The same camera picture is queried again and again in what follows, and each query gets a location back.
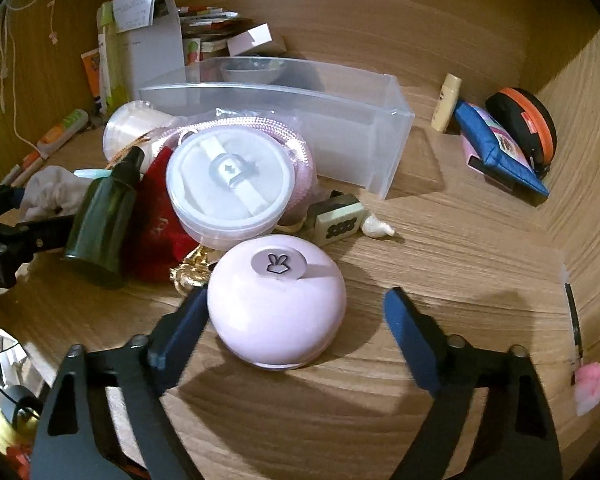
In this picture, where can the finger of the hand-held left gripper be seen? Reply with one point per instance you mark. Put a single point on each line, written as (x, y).
(1, 198)
(35, 235)

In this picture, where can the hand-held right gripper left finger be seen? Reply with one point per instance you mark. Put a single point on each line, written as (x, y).
(186, 327)

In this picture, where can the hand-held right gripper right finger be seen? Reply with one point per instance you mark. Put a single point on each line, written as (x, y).
(409, 337)

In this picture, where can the white cloth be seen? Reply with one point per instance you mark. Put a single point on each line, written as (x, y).
(47, 191)

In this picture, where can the dark green bottle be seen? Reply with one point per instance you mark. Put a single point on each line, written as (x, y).
(107, 220)

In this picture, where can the mint green tube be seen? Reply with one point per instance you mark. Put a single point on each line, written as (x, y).
(91, 174)

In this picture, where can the red pouch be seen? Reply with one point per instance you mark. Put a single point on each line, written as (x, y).
(155, 245)

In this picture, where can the pink round compact case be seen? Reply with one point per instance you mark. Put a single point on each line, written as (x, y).
(280, 315)

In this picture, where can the clear tape roll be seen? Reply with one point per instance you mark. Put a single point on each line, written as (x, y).
(127, 127)

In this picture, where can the white round powder jar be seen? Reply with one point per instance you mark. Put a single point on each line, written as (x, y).
(230, 185)

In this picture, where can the clear plastic storage box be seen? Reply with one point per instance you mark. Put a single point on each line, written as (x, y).
(330, 120)

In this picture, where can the wooden desktop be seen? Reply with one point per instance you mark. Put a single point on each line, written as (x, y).
(455, 270)

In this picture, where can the white marker pen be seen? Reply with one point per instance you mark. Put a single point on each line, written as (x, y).
(24, 167)

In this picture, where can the orange green tube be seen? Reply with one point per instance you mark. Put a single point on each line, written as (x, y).
(62, 132)

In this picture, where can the small white shell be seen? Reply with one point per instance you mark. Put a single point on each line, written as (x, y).
(377, 226)

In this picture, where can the green stamp block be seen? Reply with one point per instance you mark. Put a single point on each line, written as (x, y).
(337, 221)

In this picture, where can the orange box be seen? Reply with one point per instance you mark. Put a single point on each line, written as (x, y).
(91, 72)

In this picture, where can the green white carton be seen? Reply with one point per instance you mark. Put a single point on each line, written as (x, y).
(109, 67)

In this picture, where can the pink flat card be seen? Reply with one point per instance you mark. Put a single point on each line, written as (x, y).
(472, 154)

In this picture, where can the blue zip pouch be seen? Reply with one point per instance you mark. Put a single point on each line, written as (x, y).
(500, 152)

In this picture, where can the white paper bag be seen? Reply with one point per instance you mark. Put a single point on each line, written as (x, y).
(147, 47)

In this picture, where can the cream tube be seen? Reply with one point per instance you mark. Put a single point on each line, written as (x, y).
(446, 102)

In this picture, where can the carrot print packet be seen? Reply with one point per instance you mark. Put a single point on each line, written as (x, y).
(194, 51)

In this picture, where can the black orange round case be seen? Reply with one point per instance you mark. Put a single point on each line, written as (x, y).
(527, 125)

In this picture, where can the clear plastic bowl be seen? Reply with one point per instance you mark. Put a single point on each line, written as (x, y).
(252, 72)

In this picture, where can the stack of flat packets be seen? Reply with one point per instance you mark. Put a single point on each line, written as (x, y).
(210, 16)

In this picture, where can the pink white small box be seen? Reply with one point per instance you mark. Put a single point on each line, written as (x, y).
(252, 40)

